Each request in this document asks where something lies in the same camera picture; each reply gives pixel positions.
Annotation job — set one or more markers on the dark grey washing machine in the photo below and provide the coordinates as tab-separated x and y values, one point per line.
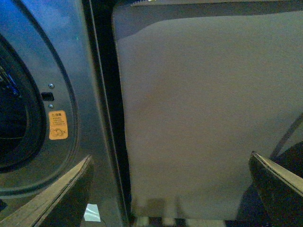
49	61

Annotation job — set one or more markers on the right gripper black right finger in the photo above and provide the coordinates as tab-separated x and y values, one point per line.
280	191

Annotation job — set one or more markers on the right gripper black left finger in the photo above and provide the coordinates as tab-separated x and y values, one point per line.
62	204

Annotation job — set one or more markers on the white tape patch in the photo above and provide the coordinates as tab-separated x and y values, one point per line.
92	213

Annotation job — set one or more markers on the orange warning sticker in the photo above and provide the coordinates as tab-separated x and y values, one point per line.
58	125

